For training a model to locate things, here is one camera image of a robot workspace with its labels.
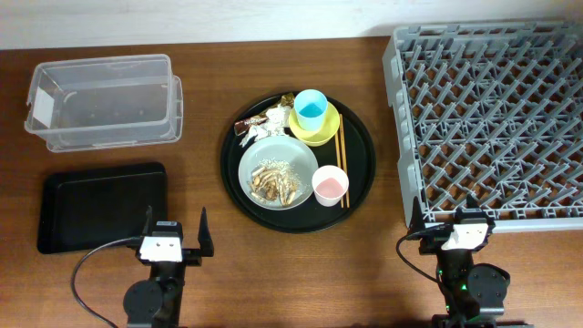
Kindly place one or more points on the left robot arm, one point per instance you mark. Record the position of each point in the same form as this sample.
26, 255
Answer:
156, 301

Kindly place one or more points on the pink cup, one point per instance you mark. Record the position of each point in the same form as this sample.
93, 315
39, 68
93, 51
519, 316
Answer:
329, 184

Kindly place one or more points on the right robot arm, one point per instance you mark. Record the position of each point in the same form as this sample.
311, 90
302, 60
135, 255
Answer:
474, 293

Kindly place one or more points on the yellow bowl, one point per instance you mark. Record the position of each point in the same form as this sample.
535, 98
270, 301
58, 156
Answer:
330, 125

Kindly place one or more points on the round black serving tray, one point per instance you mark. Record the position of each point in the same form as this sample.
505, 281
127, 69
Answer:
310, 215

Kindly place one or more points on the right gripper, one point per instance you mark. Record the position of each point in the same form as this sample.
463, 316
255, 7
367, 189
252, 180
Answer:
428, 246

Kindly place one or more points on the food scraps on plate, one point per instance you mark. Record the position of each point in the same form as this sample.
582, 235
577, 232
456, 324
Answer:
275, 181

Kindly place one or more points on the gold snack wrapper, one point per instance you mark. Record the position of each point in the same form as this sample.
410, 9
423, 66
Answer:
242, 126

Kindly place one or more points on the light blue cup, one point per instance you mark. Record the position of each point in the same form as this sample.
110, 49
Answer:
310, 107

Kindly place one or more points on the clear plastic waste bin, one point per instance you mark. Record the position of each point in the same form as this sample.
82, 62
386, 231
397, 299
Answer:
105, 103

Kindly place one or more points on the grey dishwasher rack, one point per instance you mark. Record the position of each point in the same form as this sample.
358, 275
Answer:
491, 109

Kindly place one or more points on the white tissue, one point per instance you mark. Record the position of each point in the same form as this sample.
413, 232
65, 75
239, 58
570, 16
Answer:
277, 121

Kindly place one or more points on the right wooden chopstick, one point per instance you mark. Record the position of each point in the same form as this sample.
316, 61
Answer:
344, 161

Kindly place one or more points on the grey plate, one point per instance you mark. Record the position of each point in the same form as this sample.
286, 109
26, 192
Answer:
284, 148

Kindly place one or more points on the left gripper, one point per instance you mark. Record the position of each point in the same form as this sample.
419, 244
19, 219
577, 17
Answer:
193, 258

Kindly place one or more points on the black rectangular tray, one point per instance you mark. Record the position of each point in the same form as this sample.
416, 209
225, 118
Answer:
84, 209

